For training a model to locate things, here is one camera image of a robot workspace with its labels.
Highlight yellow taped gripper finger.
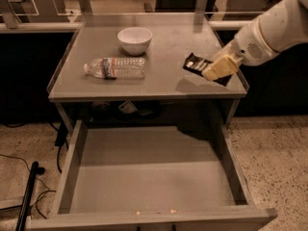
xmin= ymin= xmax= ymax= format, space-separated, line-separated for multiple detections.
xmin=202 ymin=55 xmax=240 ymax=81
xmin=213 ymin=41 xmax=239 ymax=62

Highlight black rxbar chocolate wrapper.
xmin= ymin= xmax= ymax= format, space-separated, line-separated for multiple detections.
xmin=183 ymin=53 xmax=231 ymax=87

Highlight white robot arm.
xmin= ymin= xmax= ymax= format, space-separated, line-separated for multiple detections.
xmin=201 ymin=0 xmax=308 ymax=81

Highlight dark items under cabinet top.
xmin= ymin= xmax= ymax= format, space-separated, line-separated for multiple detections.
xmin=90 ymin=100 xmax=162 ymax=121

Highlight grey open top drawer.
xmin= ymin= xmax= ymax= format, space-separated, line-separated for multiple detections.
xmin=27 ymin=122 xmax=277 ymax=231

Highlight white ceramic bowl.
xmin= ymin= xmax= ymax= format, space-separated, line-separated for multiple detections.
xmin=117 ymin=27 xmax=153 ymax=56

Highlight grey metal cabinet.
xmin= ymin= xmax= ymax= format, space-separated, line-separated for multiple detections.
xmin=49 ymin=13 xmax=248 ymax=131

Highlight clear plastic water bottle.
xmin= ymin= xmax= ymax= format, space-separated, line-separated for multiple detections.
xmin=84 ymin=57 xmax=145 ymax=80

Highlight black pole on floor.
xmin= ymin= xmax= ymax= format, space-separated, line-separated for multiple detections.
xmin=15 ymin=161 xmax=44 ymax=231

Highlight white horizontal rail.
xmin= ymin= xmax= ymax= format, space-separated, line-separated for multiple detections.
xmin=0 ymin=19 xmax=254 ymax=34

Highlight black floor cable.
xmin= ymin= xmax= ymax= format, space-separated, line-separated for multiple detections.
xmin=0 ymin=121 xmax=70 ymax=219

